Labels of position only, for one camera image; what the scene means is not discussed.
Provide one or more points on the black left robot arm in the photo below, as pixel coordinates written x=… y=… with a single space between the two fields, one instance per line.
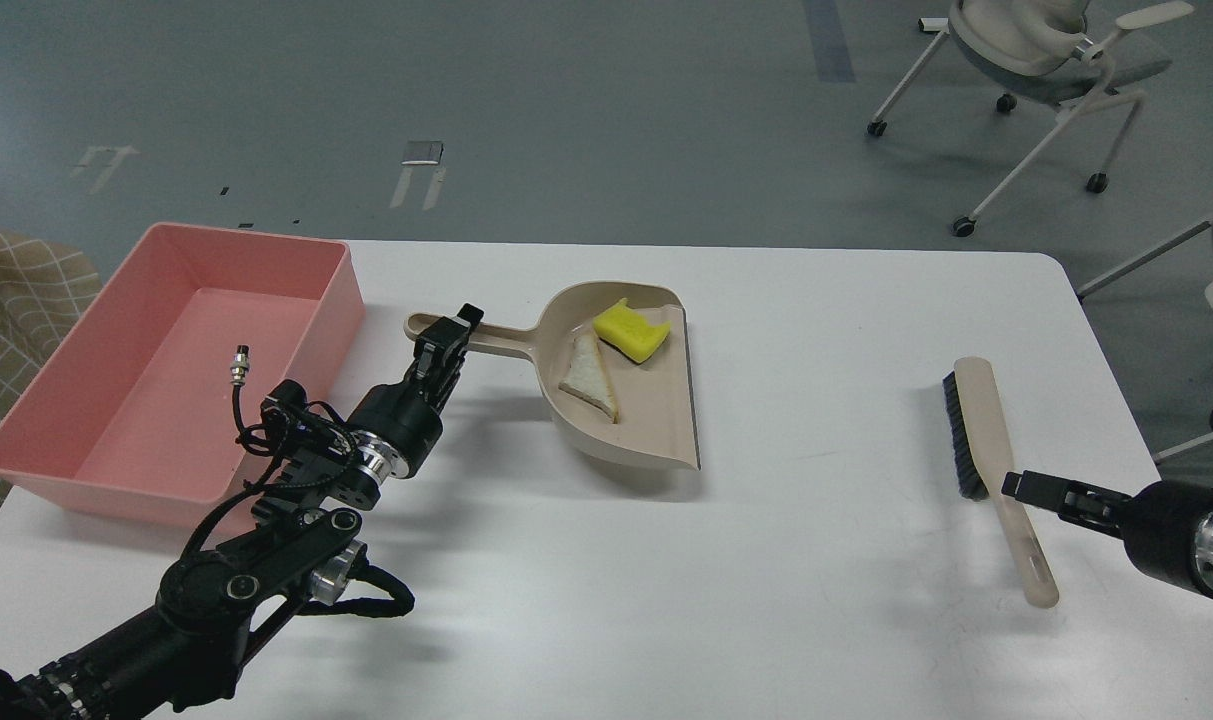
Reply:
x=284 y=546

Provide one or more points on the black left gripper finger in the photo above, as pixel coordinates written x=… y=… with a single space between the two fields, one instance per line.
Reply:
x=444 y=333
x=445 y=374

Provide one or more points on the white office chair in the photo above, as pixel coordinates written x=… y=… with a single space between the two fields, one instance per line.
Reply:
x=1049 y=52

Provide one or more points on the yellow sponge piece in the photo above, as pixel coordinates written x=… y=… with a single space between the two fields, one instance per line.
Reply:
x=630 y=332

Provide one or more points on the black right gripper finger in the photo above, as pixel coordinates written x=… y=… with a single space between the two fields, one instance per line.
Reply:
x=1045 y=491
x=1101 y=513

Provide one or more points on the metal floor plate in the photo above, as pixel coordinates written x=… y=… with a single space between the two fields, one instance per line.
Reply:
x=422 y=153

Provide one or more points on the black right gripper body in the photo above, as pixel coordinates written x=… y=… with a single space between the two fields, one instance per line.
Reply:
x=1167 y=533

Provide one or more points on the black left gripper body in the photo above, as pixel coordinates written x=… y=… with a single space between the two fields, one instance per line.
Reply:
x=396 y=428

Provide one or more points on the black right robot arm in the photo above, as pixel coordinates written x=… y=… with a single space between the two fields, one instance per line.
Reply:
x=1166 y=529

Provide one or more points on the beige checkered cloth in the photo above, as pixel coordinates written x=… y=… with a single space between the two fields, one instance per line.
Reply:
x=45 y=287

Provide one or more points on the pink plastic bin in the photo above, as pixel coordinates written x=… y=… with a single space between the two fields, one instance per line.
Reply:
x=131 y=417

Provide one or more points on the beige hand brush black bristles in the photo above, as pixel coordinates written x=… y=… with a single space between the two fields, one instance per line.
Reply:
x=983 y=456

